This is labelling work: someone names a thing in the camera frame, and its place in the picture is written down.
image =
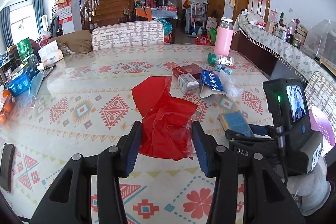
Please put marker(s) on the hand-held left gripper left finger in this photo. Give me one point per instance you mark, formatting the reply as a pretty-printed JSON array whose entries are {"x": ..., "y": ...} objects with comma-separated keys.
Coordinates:
[{"x": 132, "y": 148}]

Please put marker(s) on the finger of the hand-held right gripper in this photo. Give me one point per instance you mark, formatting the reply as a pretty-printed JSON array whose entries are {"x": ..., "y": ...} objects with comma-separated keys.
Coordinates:
[
  {"x": 249, "y": 136},
  {"x": 261, "y": 130}
]

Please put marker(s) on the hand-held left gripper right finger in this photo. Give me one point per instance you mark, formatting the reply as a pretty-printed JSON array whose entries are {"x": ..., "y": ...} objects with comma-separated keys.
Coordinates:
[{"x": 200, "y": 150}]

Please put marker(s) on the blue-grey box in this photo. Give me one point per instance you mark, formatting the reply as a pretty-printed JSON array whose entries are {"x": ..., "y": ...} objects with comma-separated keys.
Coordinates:
[{"x": 235, "y": 121}]

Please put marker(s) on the purple perforated plastic basket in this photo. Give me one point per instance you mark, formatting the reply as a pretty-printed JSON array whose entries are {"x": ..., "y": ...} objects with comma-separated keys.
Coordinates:
[{"x": 324, "y": 127}]

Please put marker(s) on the red plastic bag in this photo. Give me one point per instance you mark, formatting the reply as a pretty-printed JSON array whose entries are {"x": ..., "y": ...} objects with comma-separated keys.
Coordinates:
[{"x": 162, "y": 121}]

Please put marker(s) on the clear plastic bag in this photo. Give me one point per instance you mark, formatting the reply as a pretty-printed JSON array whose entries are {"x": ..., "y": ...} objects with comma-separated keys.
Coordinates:
[{"x": 232, "y": 85}]

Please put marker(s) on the torn blue carton box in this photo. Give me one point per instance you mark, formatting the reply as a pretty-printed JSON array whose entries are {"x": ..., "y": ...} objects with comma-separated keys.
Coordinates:
[{"x": 211, "y": 81}]

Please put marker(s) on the small grey white box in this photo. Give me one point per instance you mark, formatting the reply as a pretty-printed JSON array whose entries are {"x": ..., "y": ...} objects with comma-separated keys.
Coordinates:
[{"x": 187, "y": 83}]

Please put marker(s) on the small dark red box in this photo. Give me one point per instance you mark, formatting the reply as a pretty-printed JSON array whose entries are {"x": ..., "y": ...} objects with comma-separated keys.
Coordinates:
[{"x": 186, "y": 70}]

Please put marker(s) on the person's right forearm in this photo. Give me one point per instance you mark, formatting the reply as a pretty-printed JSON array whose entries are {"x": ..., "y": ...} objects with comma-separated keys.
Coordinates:
[{"x": 312, "y": 187}]

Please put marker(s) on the patterned fabric chair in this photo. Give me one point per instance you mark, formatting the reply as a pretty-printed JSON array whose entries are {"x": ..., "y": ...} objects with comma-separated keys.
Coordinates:
[
  {"x": 319, "y": 90},
  {"x": 126, "y": 35}
]

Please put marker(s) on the dark wooden sideboard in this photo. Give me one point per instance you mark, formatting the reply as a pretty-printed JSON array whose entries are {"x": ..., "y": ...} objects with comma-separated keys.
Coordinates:
[{"x": 252, "y": 53}]

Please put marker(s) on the green capped spice bottle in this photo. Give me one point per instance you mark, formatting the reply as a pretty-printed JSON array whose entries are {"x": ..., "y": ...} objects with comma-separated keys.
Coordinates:
[{"x": 221, "y": 59}]

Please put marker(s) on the sideboard with leaf cloth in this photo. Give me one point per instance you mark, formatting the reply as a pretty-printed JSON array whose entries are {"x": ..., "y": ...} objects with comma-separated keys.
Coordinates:
[{"x": 270, "y": 43}]

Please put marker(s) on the pink thermos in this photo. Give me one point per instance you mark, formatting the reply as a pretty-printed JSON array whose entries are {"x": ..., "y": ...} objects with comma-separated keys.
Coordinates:
[{"x": 223, "y": 39}]

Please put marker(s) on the plastic bottle with dark liquid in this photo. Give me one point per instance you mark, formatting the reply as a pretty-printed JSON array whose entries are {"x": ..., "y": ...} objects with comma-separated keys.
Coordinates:
[{"x": 292, "y": 31}]

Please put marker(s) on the green bag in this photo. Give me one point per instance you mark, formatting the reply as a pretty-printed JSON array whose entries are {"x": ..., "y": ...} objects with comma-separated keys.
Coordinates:
[{"x": 212, "y": 35}]

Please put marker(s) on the mesh food cover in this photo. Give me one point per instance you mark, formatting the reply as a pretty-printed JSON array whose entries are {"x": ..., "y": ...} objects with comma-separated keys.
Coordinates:
[{"x": 320, "y": 37}]

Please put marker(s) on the blue face mask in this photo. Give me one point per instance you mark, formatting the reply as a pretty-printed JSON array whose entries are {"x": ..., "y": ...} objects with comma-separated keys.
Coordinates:
[{"x": 36, "y": 87}]

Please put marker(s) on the red desk calendar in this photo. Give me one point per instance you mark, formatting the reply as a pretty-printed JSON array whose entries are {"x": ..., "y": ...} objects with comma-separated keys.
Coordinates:
[{"x": 274, "y": 16}]

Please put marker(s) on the plush toy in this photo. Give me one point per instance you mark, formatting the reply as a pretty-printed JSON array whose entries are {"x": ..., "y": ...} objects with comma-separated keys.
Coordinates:
[{"x": 245, "y": 12}]

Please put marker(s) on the brown sofa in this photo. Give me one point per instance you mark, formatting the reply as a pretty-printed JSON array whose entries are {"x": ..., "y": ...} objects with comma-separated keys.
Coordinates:
[{"x": 73, "y": 40}]

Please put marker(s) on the white tissue box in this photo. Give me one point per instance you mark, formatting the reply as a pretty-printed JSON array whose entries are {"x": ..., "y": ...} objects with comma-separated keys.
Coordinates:
[{"x": 51, "y": 54}]

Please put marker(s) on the teal cloth bundle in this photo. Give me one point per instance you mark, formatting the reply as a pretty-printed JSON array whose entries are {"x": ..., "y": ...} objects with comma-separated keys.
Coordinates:
[{"x": 165, "y": 26}]

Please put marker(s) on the black phone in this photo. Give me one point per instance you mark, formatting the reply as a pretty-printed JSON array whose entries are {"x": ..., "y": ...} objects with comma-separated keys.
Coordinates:
[{"x": 6, "y": 169}]

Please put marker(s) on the metal storage rack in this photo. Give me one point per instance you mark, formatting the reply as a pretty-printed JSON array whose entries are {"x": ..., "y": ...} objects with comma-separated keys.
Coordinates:
[{"x": 195, "y": 19}]

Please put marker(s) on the blue face mask box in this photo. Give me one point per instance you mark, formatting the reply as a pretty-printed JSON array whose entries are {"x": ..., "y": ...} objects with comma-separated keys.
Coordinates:
[{"x": 21, "y": 82}]

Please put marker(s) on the bag of oranges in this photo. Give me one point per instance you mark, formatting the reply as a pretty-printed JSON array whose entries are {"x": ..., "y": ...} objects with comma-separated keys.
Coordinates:
[{"x": 5, "y": 106}]

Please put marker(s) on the orange bag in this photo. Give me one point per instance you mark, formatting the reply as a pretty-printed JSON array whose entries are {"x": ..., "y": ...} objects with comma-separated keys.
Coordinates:
[{"x": 143, "y": 14}]

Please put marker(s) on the checked cloth table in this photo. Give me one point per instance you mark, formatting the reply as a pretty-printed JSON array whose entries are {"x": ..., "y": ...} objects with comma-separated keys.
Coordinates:
[{"x": 164, "y": 14}]

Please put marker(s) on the green carton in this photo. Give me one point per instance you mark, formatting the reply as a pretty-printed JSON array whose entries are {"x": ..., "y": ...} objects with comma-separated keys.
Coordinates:
[{"x": 24, "y": 49}]

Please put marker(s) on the blue curtain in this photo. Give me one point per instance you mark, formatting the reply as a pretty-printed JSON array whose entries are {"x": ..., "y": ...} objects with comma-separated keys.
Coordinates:
[
  {"x": 38, "y": 14},
  {"x": 5, "y": 27}
]

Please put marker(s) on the red wall calendar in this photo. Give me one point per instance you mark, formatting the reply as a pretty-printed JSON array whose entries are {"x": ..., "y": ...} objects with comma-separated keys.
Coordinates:
[{"x": 64, "y": 7}]

